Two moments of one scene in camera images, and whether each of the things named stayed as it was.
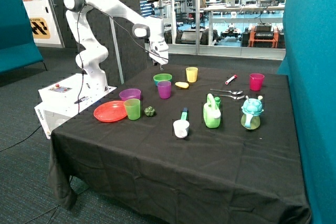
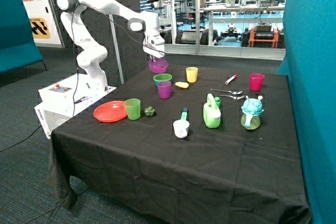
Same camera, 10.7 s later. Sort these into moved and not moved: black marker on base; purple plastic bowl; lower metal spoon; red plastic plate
Moved: purple plastic bowl
Not moved: lower metal spoon; red plastic plate; black marker on base
